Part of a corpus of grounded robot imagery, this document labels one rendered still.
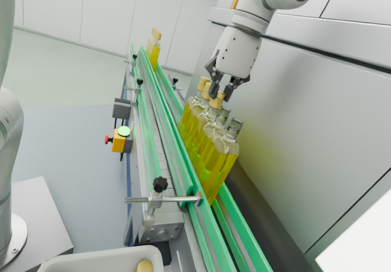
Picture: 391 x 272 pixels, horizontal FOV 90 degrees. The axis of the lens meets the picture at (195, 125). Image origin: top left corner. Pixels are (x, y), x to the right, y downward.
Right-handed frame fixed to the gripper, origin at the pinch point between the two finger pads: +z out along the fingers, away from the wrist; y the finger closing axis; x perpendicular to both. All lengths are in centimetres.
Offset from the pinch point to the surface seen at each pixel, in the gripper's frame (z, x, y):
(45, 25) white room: 109, -581, 182
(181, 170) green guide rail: 21.2, 7.6, 6.3
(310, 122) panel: -3.6, 18.5, -11.8
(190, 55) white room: 70, -577, -199
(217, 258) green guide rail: 22.8, 29.2, 4.5
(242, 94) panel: 1.1, -6.6, -12.1
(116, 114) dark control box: 38, -50, 21
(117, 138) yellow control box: 34.0, -22.7, 21.0
